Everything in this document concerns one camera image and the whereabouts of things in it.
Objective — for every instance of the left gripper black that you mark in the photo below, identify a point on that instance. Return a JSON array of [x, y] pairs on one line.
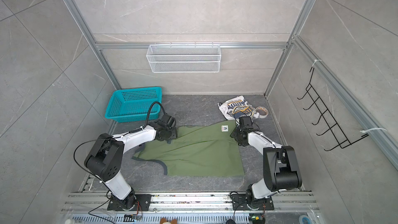
[[175, 135]]

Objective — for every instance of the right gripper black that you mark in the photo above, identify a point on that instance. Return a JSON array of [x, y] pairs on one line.
[[235, 133]]

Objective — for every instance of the white tank top navy trim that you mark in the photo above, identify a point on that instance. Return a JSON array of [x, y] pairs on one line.
[[237, 107]]

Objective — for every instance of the green tank top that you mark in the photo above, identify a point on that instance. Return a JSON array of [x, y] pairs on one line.
[[208, 151]]

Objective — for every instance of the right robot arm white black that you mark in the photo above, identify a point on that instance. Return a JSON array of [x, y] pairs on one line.
[[281, 171]]

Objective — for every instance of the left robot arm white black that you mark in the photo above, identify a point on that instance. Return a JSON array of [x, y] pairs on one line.
[[105, 158]]

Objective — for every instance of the roll of white tape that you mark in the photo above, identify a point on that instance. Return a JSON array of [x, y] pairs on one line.
[[262, 112]]

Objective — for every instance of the teal plastic basket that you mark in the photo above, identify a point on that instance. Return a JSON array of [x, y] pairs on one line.
[[130, 105]]

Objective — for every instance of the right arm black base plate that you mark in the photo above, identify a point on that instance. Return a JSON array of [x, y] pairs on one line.
[[241, 202]]

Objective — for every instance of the white wire mesh shelf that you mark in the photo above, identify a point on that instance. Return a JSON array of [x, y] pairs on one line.
[[190, 58]]

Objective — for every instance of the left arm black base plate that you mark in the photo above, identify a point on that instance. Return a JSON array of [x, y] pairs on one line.
[[134, 202]]

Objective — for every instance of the aluminium front rail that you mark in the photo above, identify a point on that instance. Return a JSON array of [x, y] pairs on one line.
[[193, 202]]

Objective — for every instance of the black wire hook rack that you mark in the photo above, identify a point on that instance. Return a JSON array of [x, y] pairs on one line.
[[326, 116]]

